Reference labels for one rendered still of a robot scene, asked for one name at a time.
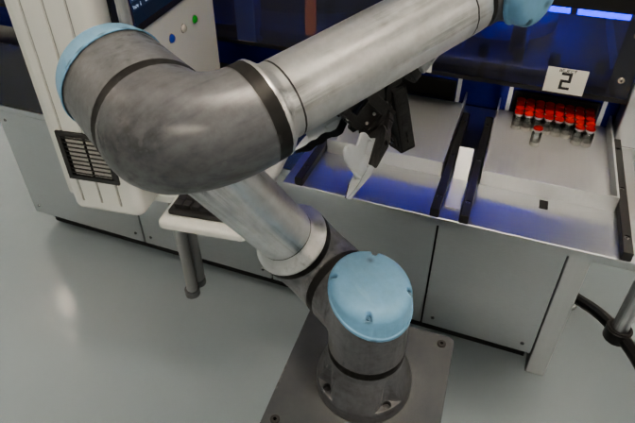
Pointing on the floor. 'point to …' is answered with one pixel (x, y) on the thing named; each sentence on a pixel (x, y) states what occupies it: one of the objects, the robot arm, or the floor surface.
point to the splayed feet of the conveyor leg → (608, 327)
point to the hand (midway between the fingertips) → (321, 177)
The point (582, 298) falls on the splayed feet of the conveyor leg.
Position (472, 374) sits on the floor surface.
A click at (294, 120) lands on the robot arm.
